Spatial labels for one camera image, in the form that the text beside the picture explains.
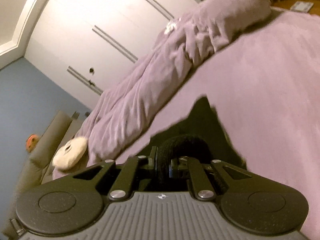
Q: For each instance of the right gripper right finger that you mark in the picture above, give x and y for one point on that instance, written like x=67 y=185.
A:
x=177 y=167

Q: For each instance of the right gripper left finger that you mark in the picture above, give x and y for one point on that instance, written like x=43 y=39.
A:
x=152 y=159

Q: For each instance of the black knit sweater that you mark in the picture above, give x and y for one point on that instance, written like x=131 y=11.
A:
x=200 y=135

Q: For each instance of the cream plush pillow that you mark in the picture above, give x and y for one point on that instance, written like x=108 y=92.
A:
x=70 y=154

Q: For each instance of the orange plush toy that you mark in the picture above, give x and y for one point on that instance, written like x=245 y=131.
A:
x=31 y=142

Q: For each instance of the purple crumpled duvet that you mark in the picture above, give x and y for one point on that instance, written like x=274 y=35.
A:
x=126 y=110

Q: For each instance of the purple bed sheet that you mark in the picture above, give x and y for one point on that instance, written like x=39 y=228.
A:
x=265 y=88

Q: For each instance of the white wardrobe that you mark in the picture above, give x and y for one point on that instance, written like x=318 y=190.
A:
x=87 y=46

